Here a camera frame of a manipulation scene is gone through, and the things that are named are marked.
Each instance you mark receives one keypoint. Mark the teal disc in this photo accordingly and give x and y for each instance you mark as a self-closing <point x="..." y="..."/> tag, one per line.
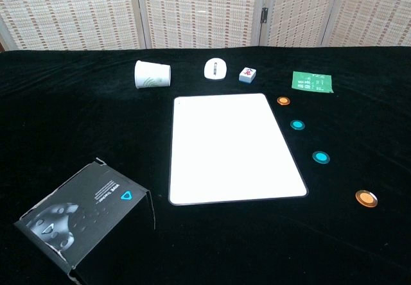
<point x="321" y="157"/>
<point x="297" y="124"/>

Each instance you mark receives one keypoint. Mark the white magnetic board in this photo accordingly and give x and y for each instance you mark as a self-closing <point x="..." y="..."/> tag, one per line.
<point x="231" y="150"/>

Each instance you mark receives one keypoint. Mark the white computer mouse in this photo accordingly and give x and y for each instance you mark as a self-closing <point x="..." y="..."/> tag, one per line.
<point x="215" y="70"/>

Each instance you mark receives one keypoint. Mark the white mahjong tile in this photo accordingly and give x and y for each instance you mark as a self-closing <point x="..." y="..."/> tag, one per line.
<point x="248" y="74"/>

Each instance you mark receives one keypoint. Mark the white paper cup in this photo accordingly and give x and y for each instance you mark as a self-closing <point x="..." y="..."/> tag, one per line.
<point x="151" y="74"/>

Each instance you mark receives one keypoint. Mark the black velvet tablecloth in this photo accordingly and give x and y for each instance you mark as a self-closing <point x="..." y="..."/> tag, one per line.
<point x="96" y="121"/>

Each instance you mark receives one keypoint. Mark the green printed packet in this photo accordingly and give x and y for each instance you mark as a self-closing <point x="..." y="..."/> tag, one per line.
<point x="313" y="82"/>

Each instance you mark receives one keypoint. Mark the woven bamboo folding screen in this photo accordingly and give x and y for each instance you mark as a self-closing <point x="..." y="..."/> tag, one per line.
<point x="199" y="9"/>

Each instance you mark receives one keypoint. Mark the metal screen hinge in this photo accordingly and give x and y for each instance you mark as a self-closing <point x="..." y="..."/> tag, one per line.
<point x="265" y="14"/>

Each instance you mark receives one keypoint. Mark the black tracker cardboard box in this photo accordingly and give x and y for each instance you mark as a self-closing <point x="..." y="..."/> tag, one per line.
<point x="80" y="214"/>

